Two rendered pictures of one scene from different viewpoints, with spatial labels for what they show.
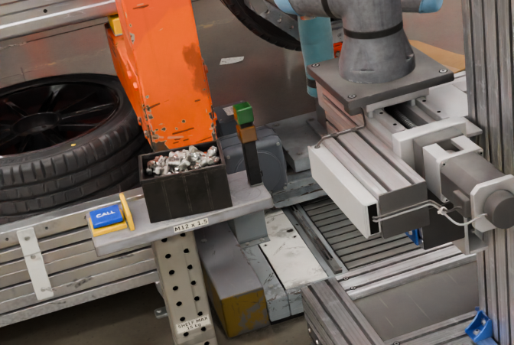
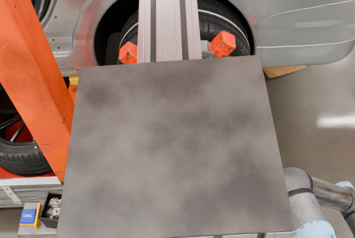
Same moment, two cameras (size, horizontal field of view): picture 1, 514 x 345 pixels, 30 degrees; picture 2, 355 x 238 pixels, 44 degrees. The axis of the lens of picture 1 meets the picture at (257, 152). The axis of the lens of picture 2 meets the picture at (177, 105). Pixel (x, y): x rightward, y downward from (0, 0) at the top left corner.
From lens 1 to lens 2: 172 cm
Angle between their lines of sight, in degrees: 29
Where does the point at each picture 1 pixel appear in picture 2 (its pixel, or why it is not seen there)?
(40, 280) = (15, 199)
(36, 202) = (17, 167)
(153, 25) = (54, 150)
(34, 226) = (10, 186)
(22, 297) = (8, 202)
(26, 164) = (10, 154)
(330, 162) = not seen: outside the picture
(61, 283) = (26, 200)
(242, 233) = not seen: hidden behind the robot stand
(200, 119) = not seen: hidden behind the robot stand
